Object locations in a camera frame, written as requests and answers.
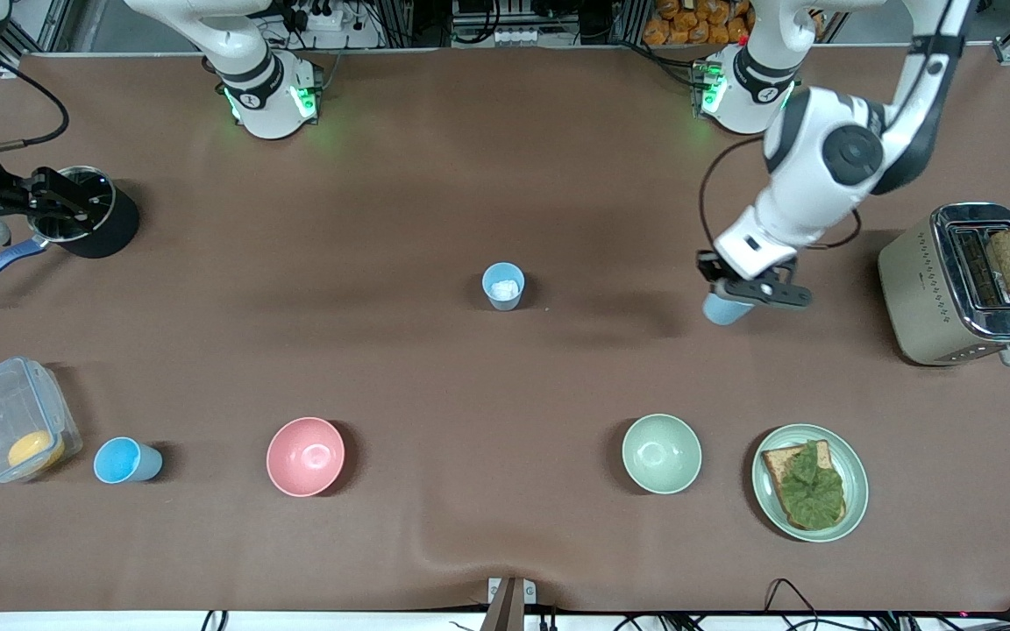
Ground blue plastic cup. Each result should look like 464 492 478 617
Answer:
93 436 164 485
703 289 757 327

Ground blue cup with paper wad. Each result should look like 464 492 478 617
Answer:
481 262 526 312

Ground pale green bowl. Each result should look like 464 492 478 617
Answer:
621 414 703 495

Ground beige chrome toaster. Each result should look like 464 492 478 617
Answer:
877 202 1010 367

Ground bread slice under lettuce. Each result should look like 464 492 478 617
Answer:
761 440 848 531

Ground orange round food piece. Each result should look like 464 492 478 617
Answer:
7 429 66 470

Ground green lettuce leaf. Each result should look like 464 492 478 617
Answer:
775 441 846 529

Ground bag of orange buns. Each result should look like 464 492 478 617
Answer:
643 0 824 46

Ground pale green plate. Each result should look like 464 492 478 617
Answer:
751 424 870 543

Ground white power strip with plugs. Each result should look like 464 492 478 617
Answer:
295 0 345 29

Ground pink bowl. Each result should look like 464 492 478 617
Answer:
266 416 346 498

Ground black saucepan with blue handle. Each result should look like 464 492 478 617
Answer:
0 167 139 301

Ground black base cable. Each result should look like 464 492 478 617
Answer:
623 39 701 89

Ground black looped cable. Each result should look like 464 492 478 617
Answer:
764 578 822 631

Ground metal table edge bracket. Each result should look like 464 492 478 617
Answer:
487 577 537 631

